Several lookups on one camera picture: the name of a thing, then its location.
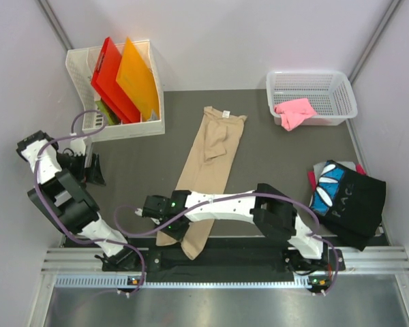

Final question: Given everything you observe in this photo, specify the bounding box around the beige t shirt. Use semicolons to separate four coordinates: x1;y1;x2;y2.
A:
156;106;247;260

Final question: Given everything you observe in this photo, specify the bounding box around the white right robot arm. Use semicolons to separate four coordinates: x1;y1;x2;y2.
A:
141;183;330;270

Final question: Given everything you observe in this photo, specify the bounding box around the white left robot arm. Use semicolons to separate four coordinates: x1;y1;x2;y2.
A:
16;131;142;272

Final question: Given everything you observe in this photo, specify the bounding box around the green booklet in rack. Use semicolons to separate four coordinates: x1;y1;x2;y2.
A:
95;99;121;125

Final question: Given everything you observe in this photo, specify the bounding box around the red plastic folder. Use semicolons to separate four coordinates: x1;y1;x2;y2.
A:
91;37;141;124

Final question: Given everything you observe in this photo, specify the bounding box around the orange plastic folder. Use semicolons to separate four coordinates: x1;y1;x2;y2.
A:
116;37;160;121

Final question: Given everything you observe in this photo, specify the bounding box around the white file organizer rack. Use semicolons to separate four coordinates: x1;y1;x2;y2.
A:
65;40;166;142

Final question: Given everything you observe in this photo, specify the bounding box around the pink t shirt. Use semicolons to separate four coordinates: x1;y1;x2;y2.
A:
274;98;317;131

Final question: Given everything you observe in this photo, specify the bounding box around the black printed t shirt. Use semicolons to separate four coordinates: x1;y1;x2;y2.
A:
309;160;387;251

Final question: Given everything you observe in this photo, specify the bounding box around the white mesh laundry basket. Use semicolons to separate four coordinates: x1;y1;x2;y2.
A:
266;70;358;126

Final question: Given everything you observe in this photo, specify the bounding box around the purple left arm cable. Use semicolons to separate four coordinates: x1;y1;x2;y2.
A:
34;109;147;297

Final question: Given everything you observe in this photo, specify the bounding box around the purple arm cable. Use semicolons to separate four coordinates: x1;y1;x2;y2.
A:
113;192;341;296
34;109;147;297

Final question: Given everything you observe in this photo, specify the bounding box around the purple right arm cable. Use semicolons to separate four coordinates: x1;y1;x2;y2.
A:
113;192;341;296

